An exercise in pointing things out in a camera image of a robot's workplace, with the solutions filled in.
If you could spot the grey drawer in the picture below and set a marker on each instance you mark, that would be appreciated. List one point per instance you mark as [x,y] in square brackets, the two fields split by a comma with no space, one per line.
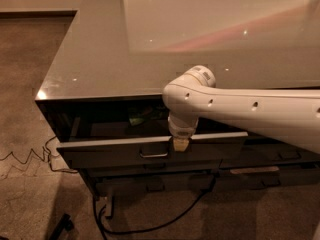
[194,181]
[265,177]
[155,168]
[119,144]
[291,116]
[265,152]

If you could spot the black object on floor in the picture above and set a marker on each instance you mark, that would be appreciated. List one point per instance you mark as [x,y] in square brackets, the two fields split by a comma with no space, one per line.
[64,224]

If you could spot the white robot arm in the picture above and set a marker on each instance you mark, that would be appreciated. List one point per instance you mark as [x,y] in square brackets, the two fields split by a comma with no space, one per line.
[194,95]

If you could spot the green snack bag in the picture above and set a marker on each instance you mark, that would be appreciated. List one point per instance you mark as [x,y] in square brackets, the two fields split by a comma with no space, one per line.
[140,115]

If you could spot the grey drawer cabinet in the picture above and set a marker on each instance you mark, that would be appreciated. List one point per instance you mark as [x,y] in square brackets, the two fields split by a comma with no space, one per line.
[120,54]

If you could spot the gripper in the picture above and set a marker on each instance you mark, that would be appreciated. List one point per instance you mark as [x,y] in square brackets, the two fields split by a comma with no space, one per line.
[182,131]

